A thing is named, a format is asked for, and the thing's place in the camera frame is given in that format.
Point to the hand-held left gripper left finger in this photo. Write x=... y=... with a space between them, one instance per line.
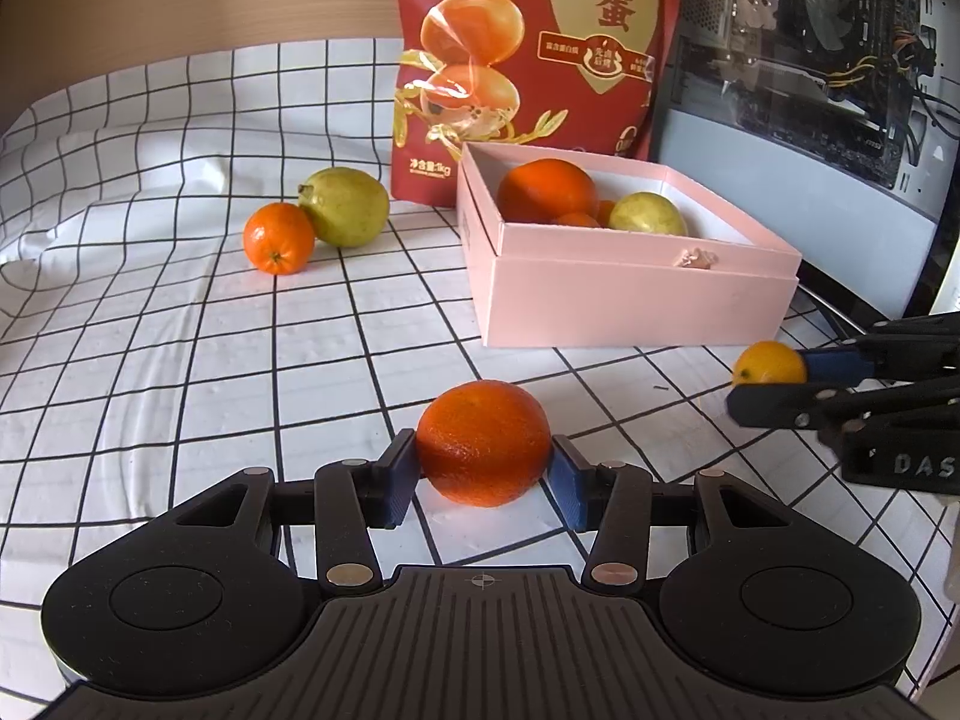
x=397 y=476

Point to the computer case with glass panel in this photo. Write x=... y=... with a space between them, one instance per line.
x=825 y=52

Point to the orange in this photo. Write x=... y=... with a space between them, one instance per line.
x=547 y=191
x=484 y=442
x=279 y=238

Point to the small mandarin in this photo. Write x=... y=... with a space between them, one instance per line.
x=576 y=220
x=766 y=364
x=605 y=211

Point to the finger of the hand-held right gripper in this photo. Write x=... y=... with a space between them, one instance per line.
x=772 y=401
x=832 y=365

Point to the white checkered cloth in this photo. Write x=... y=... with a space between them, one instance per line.
x=187 y=352

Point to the red printed food bag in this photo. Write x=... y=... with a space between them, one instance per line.
x=525 y=52

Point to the pink cardboard box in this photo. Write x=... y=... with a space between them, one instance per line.
x=637 y=300

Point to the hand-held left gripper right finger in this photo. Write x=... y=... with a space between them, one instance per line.
x=566 y=484

